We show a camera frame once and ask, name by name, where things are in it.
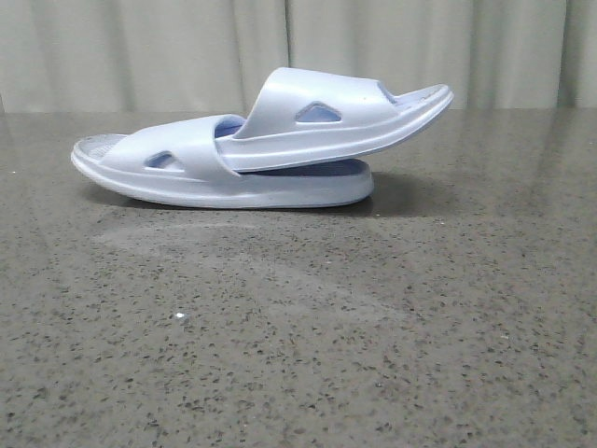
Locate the light blue slipper toe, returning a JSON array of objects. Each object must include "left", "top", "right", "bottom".
[
  {"left": 216, "top": 67, "right": 453, "bottom": 172},
  {"left": 71, "top": 115, "right": 374, "bottom": 208}
]

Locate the pale grey-green curtain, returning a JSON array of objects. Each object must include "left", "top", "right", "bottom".
[{"left": 1, "top": 1, "right": 596, "bottom": 113}]

